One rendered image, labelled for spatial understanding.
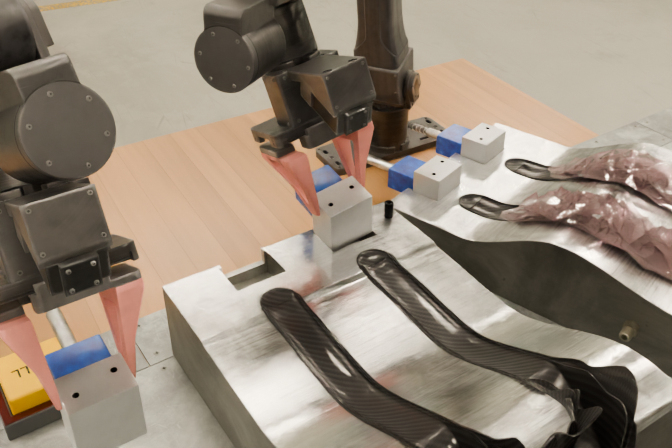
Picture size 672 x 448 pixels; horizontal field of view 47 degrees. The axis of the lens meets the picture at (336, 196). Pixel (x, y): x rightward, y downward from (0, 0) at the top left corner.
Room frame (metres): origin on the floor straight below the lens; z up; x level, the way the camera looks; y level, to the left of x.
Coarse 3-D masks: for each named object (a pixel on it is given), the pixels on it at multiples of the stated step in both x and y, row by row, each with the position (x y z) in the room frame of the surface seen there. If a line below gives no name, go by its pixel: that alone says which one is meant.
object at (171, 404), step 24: (648, 120) 1.06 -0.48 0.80; (600, 144) 0.98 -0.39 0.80; (528, 312) 0.62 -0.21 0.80; (144, 336) 0.58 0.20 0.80; (168, 336) 0.58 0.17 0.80; (144, 360) 0.55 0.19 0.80; (168, 360) 0.55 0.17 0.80; (144, 384) 0.52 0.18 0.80; (168, 384) 0.52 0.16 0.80; (192, 384) 0.52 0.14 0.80; (144, 408) 0.49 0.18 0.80; (168, 408) 0.49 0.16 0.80; (192, 408) 0.49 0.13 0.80; (0, 432) 0.46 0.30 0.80; (48, 432) 0.46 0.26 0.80; (168, 432) 0.46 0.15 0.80; (192, 432) 0.46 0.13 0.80; (216, 432) 0.46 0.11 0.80
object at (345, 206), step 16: (320, 176) 0.67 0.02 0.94; (336, 176) 0.67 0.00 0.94; (352, 176) 0.66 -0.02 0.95; (320, 192) 0.64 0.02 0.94; (336, 192) 0.64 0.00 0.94; (352, 192) 0.64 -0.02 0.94; (368, 192) 0.64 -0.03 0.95; (320, 208) 0.62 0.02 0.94; (336, 208) 0.62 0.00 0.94; (352, 208) 0.62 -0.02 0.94; (368, 208) 0.63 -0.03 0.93; (320, 224) 0.63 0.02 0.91; (336, 224) 0.61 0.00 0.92; (352, 224) 0.62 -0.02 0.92; (368, 224) 0.64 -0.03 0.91; (336, 240) 0.62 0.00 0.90; (352, 240) 0.63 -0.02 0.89
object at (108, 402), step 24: (48, 312) 0.47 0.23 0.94; (72, 336) 0.44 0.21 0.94; (96, 336) 0.43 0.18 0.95; (48, 360) 0.41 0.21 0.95; (72, 360) 0.41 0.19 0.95; (96, 360) 0.41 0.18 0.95; (120, 360) 0.40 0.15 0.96; (72, 384) 0.37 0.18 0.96; (96, 384) 0.37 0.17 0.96; (120, 384) 0.37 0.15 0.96; (72, 408) 0.35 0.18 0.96; (96, 408) 0.36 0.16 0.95; (120, 408) 0.37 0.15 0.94; (72, 432) 0.35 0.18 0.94; (96, 432) 0.36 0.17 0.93; (120, 432) 0.37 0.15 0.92; (144, 432) 0.37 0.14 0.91
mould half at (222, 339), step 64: (320, 256) 0.60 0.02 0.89; (448, 256) 0.61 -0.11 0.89; (192, 320) 0.51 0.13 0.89; (256, 320) 0.51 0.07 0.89; (384, 320) 0.52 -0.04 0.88; (512, 320) 0.51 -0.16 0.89; (256, 384) 0.44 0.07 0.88; (320, 384) 0.44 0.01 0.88; (384, 384) 0.44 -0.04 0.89; (448, 384) 0.42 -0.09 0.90; (512, 384) 0.41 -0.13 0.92; (640, 384) 0.40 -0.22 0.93
